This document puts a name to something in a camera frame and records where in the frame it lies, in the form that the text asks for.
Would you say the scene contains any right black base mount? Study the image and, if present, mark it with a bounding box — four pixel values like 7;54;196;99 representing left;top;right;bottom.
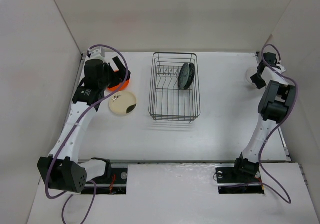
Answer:
213;158;265;194

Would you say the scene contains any orange plate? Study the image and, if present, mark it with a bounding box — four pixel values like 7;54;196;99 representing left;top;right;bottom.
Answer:
106;70;131;92

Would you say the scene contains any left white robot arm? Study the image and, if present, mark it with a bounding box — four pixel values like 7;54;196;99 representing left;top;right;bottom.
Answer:
37;54;131;193

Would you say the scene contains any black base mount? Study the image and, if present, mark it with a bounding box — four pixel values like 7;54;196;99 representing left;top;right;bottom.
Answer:
213;158;265;194
79;157;129;195

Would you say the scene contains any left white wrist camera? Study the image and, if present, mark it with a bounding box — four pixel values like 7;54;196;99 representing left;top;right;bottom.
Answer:
87;47;106;60

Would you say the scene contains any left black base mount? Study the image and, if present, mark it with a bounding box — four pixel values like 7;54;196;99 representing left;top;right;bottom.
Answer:
79;157;129;195

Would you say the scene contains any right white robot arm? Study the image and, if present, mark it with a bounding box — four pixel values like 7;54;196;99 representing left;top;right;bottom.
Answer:
231;52;298;181

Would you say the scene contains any grey wire dish rack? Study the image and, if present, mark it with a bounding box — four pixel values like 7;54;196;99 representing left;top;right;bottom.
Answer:
148;52;201;122

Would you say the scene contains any cream plate with black spot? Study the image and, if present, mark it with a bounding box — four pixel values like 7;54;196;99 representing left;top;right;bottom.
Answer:
108;91;137;116

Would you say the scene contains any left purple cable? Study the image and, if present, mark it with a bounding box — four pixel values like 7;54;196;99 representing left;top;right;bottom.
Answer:
44;43;130;224

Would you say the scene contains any blue floral plate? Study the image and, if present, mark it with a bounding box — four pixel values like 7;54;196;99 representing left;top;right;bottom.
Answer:
178;63;190;89

